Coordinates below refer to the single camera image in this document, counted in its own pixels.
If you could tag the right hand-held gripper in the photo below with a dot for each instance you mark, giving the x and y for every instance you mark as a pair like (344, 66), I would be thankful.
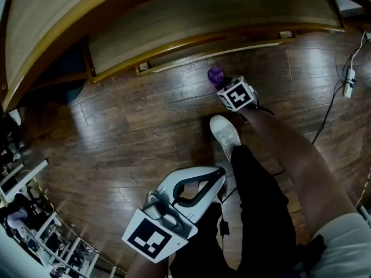
(237, 94)

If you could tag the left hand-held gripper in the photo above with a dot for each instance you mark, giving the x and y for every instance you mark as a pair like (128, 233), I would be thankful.
(147, 237)

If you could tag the purple cloth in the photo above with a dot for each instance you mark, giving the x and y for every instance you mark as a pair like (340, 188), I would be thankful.
(216, 75)

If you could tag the wooden low shelf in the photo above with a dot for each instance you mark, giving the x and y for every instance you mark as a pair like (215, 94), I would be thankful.
(203, 16)

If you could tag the person's right forearm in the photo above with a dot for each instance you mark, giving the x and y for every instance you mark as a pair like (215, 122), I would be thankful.
(290, 161)

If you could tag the person's left forearm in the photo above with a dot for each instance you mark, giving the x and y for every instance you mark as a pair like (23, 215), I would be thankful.
(147, 268)

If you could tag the person's white shoe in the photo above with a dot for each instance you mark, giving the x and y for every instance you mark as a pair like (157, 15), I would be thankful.
(224, 135)

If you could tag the person's black trousers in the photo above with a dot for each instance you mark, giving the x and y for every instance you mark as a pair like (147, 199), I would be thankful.
(261, 213)

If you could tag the white power strip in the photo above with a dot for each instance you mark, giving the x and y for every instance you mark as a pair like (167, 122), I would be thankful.
(349, 85)

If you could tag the white metal rack frames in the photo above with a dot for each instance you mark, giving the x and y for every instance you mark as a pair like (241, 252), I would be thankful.
(43, 230)

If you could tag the person's white shirt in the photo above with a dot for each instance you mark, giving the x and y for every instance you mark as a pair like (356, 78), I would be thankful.
(347, 248)

